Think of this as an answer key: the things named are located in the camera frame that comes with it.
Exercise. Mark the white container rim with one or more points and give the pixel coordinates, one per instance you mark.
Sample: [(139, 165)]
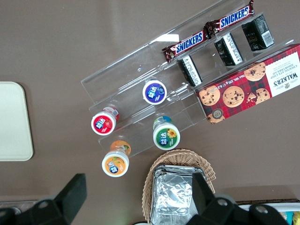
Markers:
[(281, 206)]

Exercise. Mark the purple lid gum bottle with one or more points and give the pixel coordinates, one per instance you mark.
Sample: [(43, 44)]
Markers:
[(154, 92)]

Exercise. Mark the colourful snack packet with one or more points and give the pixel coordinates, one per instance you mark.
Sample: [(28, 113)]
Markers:
[(294, 218)]

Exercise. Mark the red lid gum bottle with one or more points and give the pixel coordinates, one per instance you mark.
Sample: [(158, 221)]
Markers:
[(103, 123)]

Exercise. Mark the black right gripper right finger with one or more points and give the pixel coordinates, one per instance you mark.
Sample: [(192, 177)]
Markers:
[(206, 199)]

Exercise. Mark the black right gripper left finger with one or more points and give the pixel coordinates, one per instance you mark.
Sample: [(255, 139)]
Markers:
[(70, 194)]

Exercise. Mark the woven wicker basket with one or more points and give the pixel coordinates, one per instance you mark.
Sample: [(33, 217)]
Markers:
[(180, 158)]

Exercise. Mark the green lid gum bottle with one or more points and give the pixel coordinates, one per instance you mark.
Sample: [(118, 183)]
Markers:
[(166, 137)]

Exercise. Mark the orange lid gum bottle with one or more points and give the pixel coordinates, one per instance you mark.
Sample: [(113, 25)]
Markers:
[(115, 164)]

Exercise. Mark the foil-wrapped sandwich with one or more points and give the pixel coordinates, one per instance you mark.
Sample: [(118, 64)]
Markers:
[(171, 194)]

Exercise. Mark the beige plastic tray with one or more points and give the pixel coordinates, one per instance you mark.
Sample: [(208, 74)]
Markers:
[(14, 122)]

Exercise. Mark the red Walkers cookie box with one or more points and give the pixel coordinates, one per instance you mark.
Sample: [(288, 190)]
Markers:
[(248, 89)]

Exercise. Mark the clear acrylic tiered display stand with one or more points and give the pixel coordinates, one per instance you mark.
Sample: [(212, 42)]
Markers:
[(131, 77)]

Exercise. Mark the Snickers chocolate bar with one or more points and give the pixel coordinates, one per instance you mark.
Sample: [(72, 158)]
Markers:
[(234, 17), (187, 43)]

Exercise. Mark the small black carton box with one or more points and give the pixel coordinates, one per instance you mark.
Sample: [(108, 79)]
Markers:
[(228, 49), (190, 70), (257, 32)]

